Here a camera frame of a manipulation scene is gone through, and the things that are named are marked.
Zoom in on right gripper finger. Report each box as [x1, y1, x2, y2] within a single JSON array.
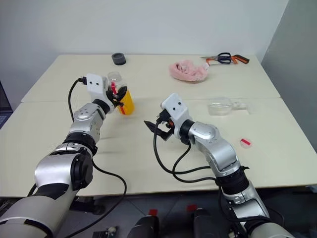
[[157, 129, 172, 142], [144, 120, 160, 134]]

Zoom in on dark laptop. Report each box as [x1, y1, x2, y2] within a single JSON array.
[[0, 80, 13, 130]]

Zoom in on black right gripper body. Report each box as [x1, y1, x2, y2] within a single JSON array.
[[155, 110, 177, 138]]

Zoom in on black tape roll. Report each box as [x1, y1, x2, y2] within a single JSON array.
[[111, 52, 127, 66]]

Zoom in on clear wine glass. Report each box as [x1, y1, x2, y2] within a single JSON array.
[[207, 97, 257, 116]]

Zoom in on pink fluffy cloth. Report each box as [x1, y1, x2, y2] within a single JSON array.
[[168, 59, 209, 83]]

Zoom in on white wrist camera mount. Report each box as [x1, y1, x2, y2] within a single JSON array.
[[159, 92, 190, 127], [85, 72, 115, 110]]

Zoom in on black table leg base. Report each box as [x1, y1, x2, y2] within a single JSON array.
[[70, 196, 105, 215]]

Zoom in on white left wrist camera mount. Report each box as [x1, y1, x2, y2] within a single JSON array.
[[85, 72, 115, 110]]

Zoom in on orange juice bottle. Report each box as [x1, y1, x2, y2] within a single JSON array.
[[107, 71, 136, 116]]

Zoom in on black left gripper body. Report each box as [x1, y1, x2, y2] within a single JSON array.
[[106, 84, 117, 106]]

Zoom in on dark rounded shape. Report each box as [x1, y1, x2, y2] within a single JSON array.
[[193, 208, 229, 238], [128, 215, 160, 238]]

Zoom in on black handled scissors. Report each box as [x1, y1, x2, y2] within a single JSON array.
[[200, 52, 235, 65]]

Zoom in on clear bottle cap red tape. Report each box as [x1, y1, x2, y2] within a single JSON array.
[[239, 137, 254, 149]]

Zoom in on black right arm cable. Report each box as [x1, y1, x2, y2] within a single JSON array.
[[152, 113, 240, 223]]

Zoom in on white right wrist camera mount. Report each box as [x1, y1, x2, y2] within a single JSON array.
[[159, 92, 190, 127]]

